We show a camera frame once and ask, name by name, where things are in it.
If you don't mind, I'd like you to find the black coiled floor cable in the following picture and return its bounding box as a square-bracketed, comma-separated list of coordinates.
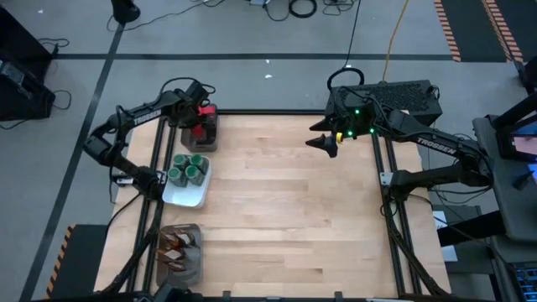
[288, 0, 319, 19]

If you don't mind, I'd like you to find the grey desk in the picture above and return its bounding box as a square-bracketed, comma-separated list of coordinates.
[472, 113, 537, 253]

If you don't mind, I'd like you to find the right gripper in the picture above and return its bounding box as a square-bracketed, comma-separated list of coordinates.
[305, 102, 378, 159]

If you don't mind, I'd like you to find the grey plastic bin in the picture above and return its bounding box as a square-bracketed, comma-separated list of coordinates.
[180, 112, 219, 154]
[154, 222, 206, 289]

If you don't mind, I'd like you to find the yellow hanging cable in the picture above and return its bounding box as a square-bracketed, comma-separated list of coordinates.
[382, 0, 410, 83]

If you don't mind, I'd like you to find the black laptop keyboard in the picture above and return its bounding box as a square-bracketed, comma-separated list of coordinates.
[509, 262, 537, 302]

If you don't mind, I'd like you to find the white plastic bin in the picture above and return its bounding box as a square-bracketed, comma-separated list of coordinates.
[161, 154, 212, 210]

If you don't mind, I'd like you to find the black equipment case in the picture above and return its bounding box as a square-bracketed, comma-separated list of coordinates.
[0, 58, 57, 122]
[0, 6, 55, 64]

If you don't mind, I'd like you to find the black perforated computer case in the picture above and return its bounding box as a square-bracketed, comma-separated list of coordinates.
[326, 79, 445, 128]

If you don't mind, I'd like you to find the black desk monitor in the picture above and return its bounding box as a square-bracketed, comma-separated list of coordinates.
[496, 92, 537, 164]

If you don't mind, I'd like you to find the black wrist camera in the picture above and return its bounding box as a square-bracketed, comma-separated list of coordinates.
[335, 87, 373, 115]
[185, 81, 212, 108]

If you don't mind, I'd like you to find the black round stand base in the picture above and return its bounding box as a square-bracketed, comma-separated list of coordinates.
[110, 0, 142, 25]

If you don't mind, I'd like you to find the black striped floor mat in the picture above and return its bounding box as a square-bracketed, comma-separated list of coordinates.
[44, 223, 110, 301]
[434, 0, 537, 64]

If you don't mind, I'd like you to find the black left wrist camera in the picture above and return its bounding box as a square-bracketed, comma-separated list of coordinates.
[185, 81, 212, 108]

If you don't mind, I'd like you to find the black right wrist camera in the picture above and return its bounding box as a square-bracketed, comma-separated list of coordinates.
[335, 87, 373, 115]

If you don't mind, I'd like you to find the black hanging cable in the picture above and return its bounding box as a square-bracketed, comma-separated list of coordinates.
[326, 0, 366, 92]

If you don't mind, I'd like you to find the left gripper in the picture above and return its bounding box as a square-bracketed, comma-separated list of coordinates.
[174, 95, 218, 146]

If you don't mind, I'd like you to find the black table frame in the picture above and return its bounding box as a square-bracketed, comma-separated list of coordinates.
[98, 109, 452, 302]

